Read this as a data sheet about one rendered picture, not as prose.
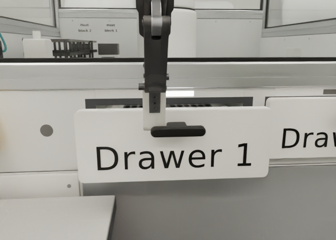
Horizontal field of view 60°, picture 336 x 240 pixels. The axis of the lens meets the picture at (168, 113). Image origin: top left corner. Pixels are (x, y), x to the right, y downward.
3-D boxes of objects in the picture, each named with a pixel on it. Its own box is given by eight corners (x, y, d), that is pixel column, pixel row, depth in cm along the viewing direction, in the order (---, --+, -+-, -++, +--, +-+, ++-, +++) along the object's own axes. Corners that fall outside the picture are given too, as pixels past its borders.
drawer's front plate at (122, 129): (268, 177, 45) (273, 108, 43) (78, 183, 43) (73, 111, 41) (263, 172, 47) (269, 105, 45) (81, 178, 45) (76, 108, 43)
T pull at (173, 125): (206, 137, 39) (206, 127, 39) (150, 138, 39) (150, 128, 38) (201, 129, 43) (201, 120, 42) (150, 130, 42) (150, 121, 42)
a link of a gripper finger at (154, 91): (160, 73, 35) (162, 85, 33) (160, 108, 38) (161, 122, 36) (148, 73, 35) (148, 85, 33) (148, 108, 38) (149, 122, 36)
